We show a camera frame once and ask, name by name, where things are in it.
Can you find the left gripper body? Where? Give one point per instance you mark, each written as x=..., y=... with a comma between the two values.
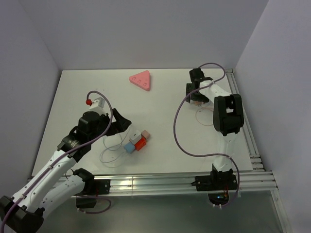
x=103, y=121

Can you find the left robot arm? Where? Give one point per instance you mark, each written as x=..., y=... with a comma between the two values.
x=24, y=212

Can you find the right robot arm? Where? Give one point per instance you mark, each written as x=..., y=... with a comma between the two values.
x=228, y=116

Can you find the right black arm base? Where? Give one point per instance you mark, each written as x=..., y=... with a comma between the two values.
x=221, y=184

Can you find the orange pink charger plug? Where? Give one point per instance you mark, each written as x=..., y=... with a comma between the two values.
x=199, y=104

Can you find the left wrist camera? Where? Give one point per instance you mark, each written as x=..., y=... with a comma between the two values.
x=98, y=106

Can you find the aluminium right rail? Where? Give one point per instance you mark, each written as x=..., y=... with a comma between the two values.
x=261, y=175

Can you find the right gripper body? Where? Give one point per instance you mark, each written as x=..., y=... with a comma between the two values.
x=196, y=96

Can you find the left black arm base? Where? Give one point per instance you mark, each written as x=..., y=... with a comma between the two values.
x=87, y=198

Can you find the white charger plug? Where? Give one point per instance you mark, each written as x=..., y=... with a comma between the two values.
x=135, y=137

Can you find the brown pink charger plug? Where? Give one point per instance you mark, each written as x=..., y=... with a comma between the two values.
x=145, y=134

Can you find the aluminium rail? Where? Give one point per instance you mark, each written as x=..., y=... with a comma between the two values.
x=261, y=175
x=164, y=184

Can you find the aluminium front rail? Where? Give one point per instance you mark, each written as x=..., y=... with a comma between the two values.
x=164, y=184

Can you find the red cube socket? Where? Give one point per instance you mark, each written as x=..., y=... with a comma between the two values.
x=140, y=144

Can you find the light blue charger plug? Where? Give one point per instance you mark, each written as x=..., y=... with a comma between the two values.
x=129, y=147

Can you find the pink triangular power strip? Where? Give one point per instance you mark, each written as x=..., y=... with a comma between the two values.
x=142, y=80

